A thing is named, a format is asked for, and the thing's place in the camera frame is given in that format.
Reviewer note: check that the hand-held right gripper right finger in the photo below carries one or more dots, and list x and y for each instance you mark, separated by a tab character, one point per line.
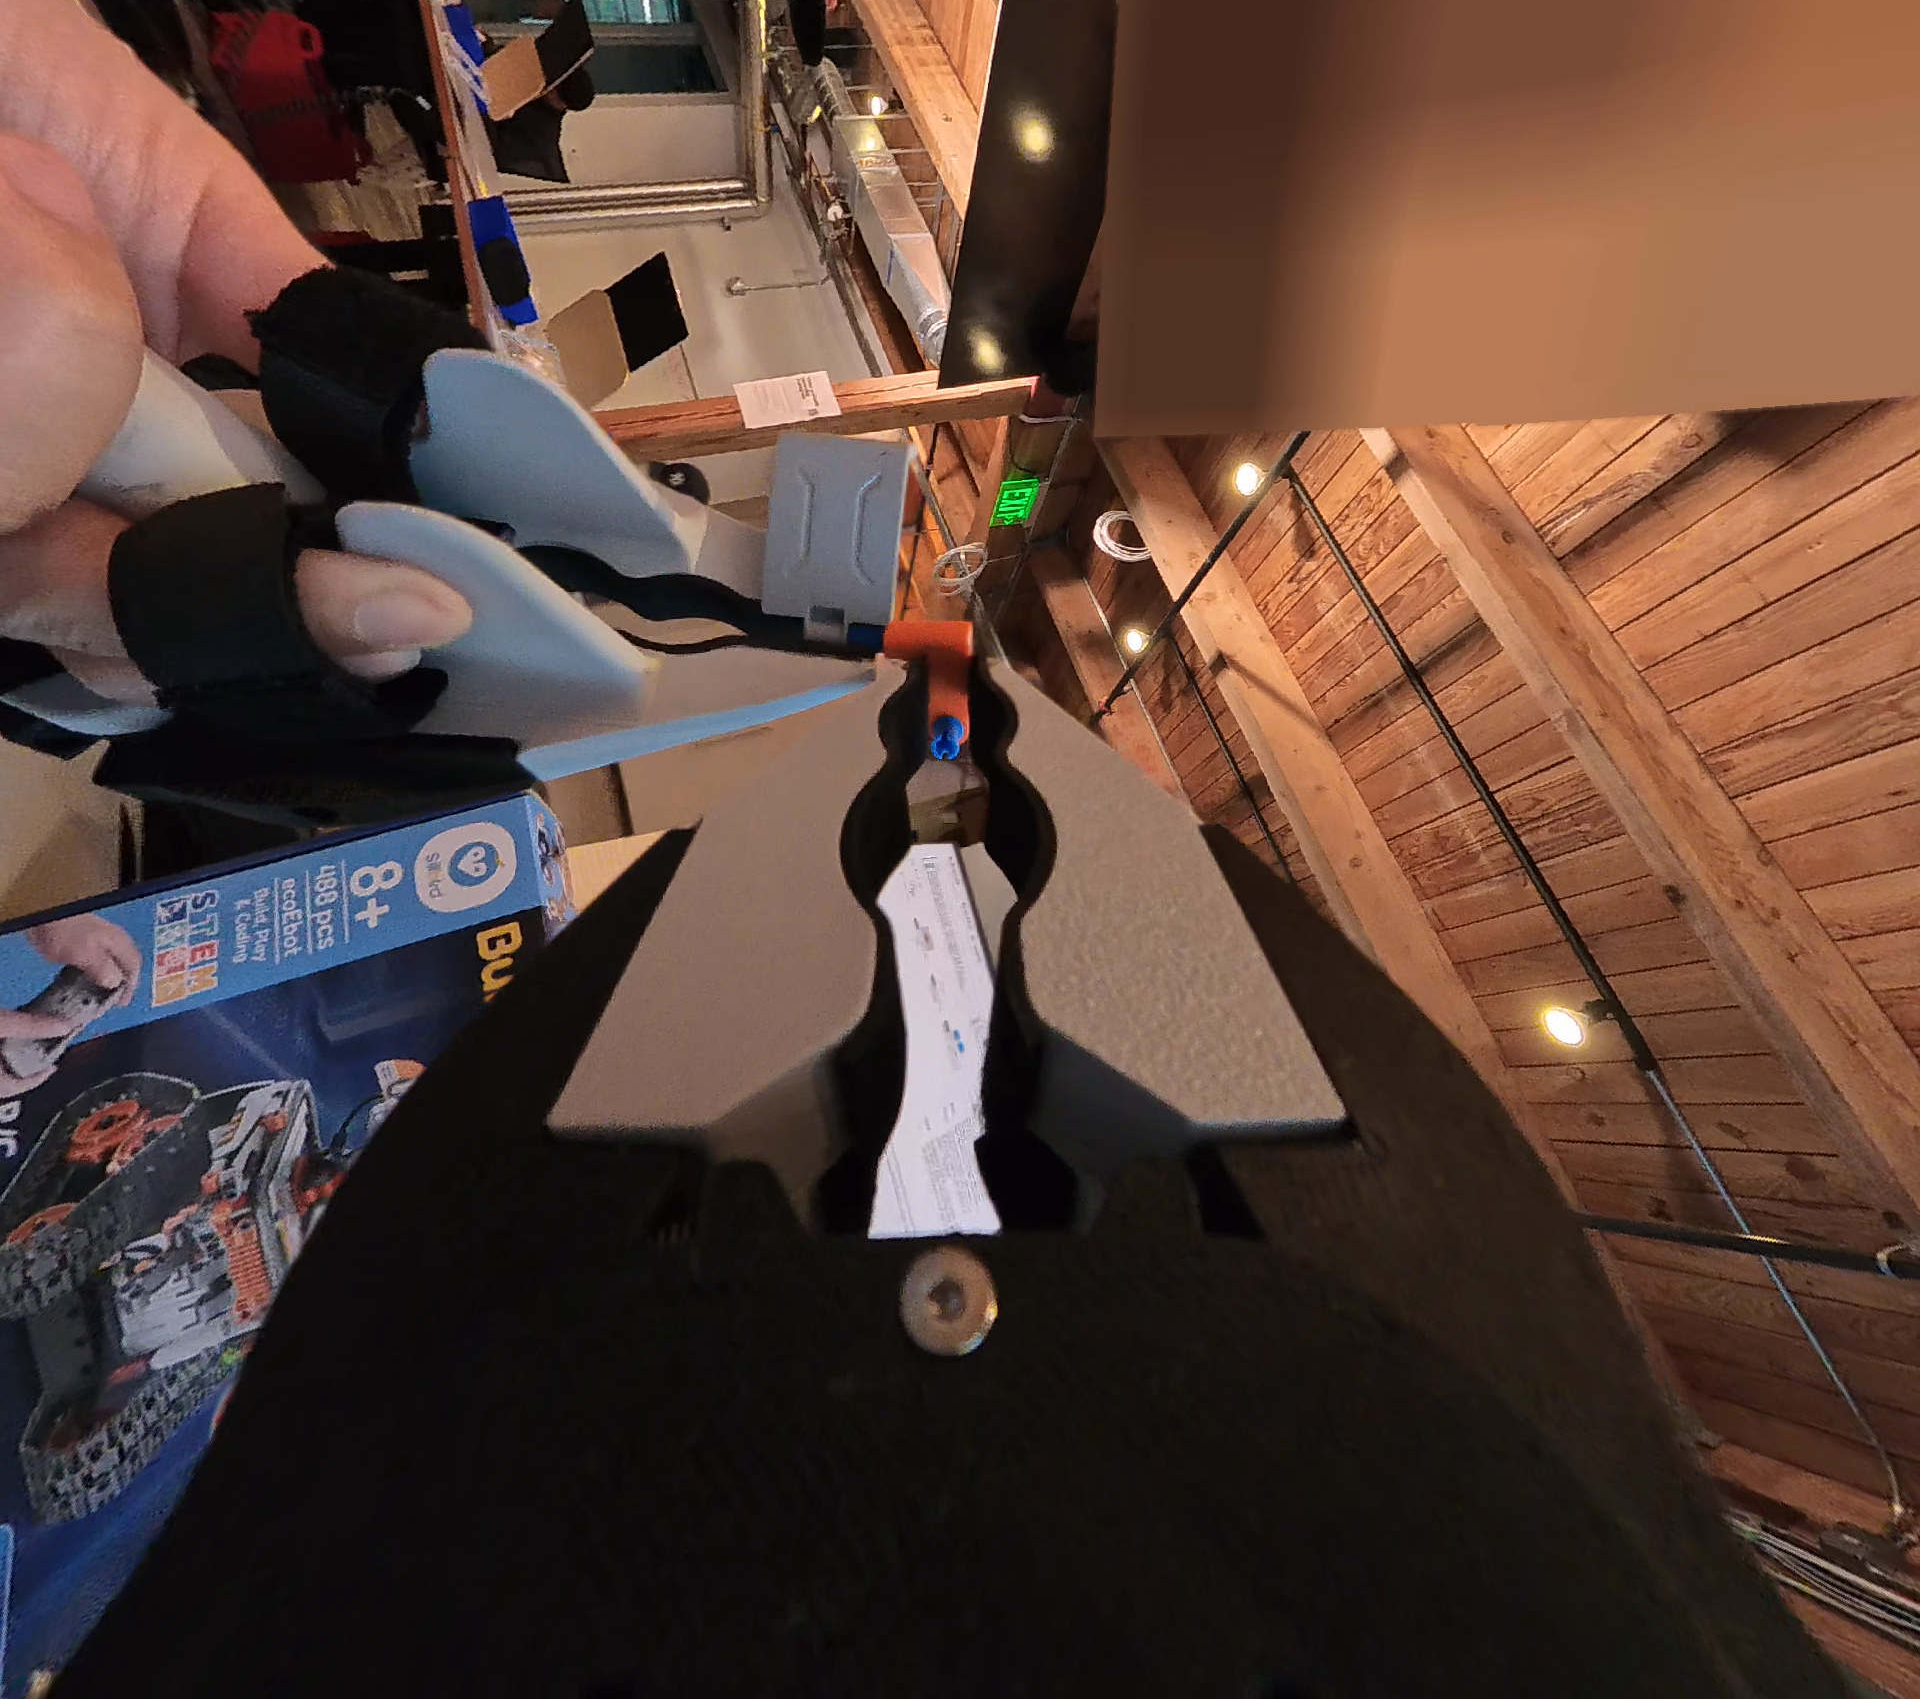
1170	979

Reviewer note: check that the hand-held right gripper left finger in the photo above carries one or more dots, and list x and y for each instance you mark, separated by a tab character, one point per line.
721	979

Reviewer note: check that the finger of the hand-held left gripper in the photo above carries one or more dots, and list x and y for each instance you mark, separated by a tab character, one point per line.
554	680
524	454

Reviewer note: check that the grey toy panel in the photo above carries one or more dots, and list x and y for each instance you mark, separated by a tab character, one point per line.
833	522

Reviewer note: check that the blue toy pin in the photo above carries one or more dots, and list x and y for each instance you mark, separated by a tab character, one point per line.
945	736

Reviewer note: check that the orange toy connector piece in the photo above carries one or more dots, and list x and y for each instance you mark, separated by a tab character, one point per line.
931	646

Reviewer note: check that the person's left hand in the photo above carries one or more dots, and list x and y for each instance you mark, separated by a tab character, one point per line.
91	228

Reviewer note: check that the wood and black chair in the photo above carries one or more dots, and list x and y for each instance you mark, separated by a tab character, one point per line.
593	342
518	72

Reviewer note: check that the blue bin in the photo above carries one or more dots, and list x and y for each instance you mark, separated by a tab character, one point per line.
492	228

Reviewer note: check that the printed paper sheet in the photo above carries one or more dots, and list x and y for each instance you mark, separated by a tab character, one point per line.
939	1053

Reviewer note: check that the white paper notice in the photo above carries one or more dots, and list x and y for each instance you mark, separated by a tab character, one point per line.
786	398

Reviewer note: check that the long wooden table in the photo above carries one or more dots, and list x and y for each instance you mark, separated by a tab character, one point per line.
455	154

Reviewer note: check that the blue toy robot box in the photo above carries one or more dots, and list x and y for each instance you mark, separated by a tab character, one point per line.
180	979

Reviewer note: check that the green exit sign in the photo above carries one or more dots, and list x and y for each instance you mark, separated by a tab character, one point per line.
1016	500

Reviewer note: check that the silver pipe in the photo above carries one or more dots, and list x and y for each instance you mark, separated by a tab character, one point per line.
758	4

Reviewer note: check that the black hanging panel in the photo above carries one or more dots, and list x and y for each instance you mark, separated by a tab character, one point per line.
1035	4

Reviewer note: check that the black ceiling light rail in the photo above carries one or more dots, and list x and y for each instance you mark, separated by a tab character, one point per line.
1455	746

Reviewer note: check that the wooden post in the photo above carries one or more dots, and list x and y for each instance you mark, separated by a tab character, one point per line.
931	402

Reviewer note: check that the silver air duct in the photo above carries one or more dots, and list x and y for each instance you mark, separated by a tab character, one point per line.
884	214

